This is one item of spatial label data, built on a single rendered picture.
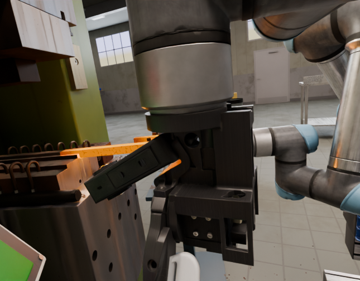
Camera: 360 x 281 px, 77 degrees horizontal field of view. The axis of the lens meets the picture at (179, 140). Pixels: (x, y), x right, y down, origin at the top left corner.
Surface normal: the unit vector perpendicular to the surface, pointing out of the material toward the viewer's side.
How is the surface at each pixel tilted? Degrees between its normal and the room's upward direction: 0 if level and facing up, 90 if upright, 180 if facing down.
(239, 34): 90
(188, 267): 57
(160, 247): 51
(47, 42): 90
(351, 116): 74
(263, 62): 90
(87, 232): 90
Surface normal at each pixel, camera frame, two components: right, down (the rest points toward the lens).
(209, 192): -0.11, -0.97
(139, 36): -0.75, 0.24
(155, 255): -0.36, -0.30
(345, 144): -0.83, -0.04
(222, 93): 0.67, 0.11
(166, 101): -0.32, 0.26
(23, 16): 0.99, -0.08
